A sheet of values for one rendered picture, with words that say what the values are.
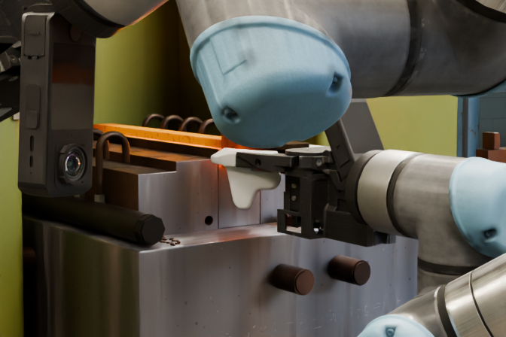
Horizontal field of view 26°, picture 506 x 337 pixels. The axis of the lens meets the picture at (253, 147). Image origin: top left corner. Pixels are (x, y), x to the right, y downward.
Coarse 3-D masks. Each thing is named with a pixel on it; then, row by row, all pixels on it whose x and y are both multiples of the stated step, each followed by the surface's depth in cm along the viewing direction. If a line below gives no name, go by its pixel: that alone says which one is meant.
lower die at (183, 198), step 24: (120, 144) 132; (144, 144) 128; (168, 144) 124; (192, 144) 121; (120, 168) 115; (144, 168) 115; (168, 168) 114; (192, 168) 114; (216, 168) 116; (120, 192) 113; (144, 192) 111; (168, 192) 112; (192, 192) 114; (216, 192) 116; (264, 192) 119; (168, 216) 112; (192, 216) 114; (216, 216) 116; (240, 216) 118; (264, 216) 120
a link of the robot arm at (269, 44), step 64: (192, 0) 57; (256, 0) 55; (320, 0) 56; (384, 0) 58; (192, 64) 57; (256, 64) 54; (320, 64) 54; (384, 64) 58; (256, 128) 56; (320, 128) 58
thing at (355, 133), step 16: (352, 112) 102; (368, 112) 103; (336, 128) 101; (352, 128) 101; (368, 128) 102; (336, 144) 101; (352, 144) 100; (368, 144) 101; (336, 160) 101; (352, 160) 100
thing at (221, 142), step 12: (132, 132) 133; (144, 132) 130; (156, 132) 128; (168, 132) 127; (180, 132) 127; (204, 144) 120; (216, 144) 118; (228, 144) 115; (288, 144) 108; (300, 144) 109
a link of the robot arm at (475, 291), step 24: (504, 264) 75; (456, 288) 77; (480, 288) 75; (504, 288) 74; (408, 312) 79; (432, 312) 77; (456, 312) 76; (480, 312) 75; (504, 312) 74; (360, 336) 77; (384, 336) 76; (408, 336) 75; (432, 336) 76; (456, 336) 75; (480, 336) 75; (504, 336) 74
